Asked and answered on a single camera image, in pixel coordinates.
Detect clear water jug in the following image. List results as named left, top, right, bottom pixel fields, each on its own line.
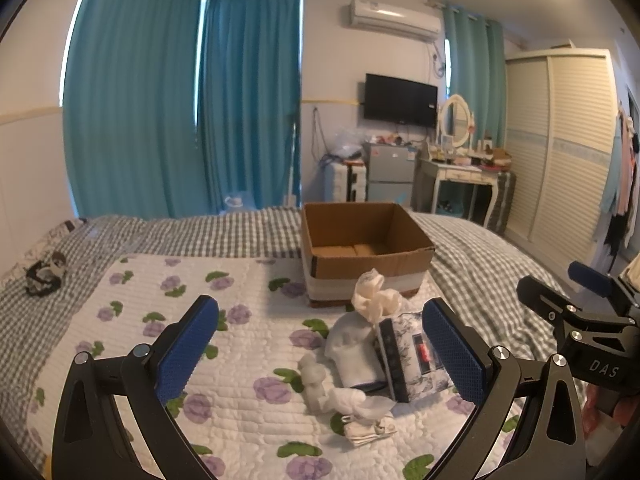
left=224, top=194, right=244, bottom=211

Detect white dressing table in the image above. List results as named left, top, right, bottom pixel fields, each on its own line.
left=411, top=157, right=499, bottom=229

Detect floral quilted white blanket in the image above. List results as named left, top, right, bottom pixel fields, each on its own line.
left=27, top=255, right=473, bottom=479

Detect white oval vanity mirror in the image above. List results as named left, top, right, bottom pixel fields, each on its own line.
left=436, top=94, right=474, bottom=148

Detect black wall television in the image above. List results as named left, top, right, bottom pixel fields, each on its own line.
left=363, top=74, right=438, bottom=128

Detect grey checked bed sheet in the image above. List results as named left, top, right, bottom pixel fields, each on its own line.
left=1, top=208, right=304, bottom=467

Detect white socks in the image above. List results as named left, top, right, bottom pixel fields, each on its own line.
left=298, top=353, right=328, bottom=415

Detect cream sliding wardrobe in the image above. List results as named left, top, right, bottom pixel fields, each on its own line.
left=506, top=48, right=617, bottom=274

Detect brown cardboard box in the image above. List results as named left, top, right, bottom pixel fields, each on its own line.
left=300, top=203, right=435, bottom=308

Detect black white scrunchie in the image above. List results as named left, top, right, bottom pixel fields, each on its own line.
left=25, top=252, right=67, bottom=297

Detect white green sock bundle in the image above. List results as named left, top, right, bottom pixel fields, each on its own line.
left=323, top=388, right=396, bottom=420

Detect white folded cloth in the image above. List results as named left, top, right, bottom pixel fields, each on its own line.
left=342, top=415, right=397, bottom=448

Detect grey mini fridge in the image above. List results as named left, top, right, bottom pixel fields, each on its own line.
left=363, top=143, right=418, bottom=207

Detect teal curtain left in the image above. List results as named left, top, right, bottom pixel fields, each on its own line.
left=62, top=0, right=209, bottom=219

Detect teal curtain right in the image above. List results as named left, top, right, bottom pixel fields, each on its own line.
left=442, top=4, right=506, bottom=148

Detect hanging clothes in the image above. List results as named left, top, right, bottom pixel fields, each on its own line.
left=600, top=107, right=639, bottom=260

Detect floral patterned pouch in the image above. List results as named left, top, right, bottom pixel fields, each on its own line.
left=376, top=312, right=452, bottom=403

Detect cream lace cloth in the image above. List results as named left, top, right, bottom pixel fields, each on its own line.
left=352, top=269, right=405, bottom=325

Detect teal curtain middle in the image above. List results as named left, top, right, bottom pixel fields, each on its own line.
left=198, top=0, right=302, bottom=212

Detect white suitcase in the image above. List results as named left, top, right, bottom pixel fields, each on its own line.
left=323, top=162, right=367, bottom=203

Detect teal curtain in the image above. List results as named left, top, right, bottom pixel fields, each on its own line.
left=62, top=0, right=209, bottom=219
left=442, top=4, right=506, bottom=148
left=198, top=0, right=302, bottom=212

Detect white air conditioner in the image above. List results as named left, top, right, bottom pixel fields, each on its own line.
left=349, top=0, right=442, bottom=42

